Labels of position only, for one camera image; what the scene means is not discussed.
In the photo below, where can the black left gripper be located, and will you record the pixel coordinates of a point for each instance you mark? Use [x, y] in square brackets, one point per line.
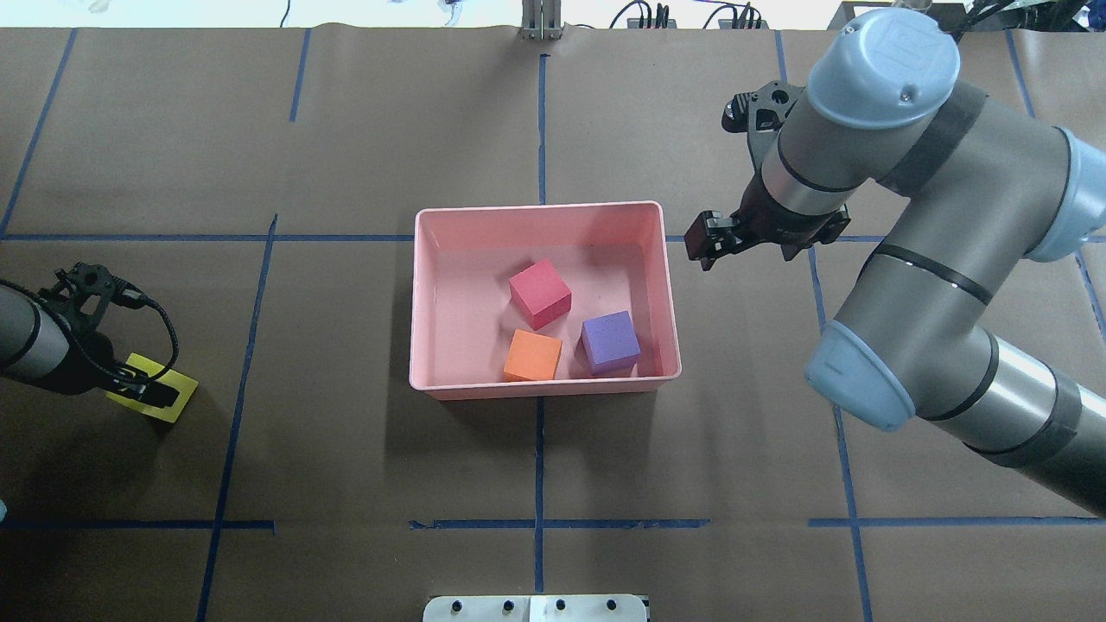
[86, 358]

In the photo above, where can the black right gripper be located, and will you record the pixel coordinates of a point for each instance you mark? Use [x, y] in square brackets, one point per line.
[772, 223]

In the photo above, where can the yellow-green foam cube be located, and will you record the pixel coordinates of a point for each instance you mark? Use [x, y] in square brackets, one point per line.
[164, 401]

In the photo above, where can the purple foam cube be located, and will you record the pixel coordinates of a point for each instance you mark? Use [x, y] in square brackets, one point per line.
[610, 343]

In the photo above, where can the red foam cube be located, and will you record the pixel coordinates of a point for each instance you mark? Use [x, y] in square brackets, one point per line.
[540, 294]

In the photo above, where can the orange foam cube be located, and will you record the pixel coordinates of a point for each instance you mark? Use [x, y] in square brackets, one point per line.
[532, 357]

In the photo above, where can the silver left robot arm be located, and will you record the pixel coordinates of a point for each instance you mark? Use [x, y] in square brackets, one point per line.
[50, 339]

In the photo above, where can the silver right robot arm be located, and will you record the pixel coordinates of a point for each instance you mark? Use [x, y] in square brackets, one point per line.
[986, 185]

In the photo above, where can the pink plastic bin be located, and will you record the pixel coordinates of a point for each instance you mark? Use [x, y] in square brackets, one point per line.
[612, 256]

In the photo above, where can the orange black connector board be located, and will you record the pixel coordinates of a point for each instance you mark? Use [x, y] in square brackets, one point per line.
[641, 15]

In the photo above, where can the aluminium frame post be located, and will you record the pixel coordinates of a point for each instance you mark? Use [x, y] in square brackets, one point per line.
[541, 20]

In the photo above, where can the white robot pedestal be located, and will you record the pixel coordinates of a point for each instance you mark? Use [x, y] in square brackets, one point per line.
[539, 607]

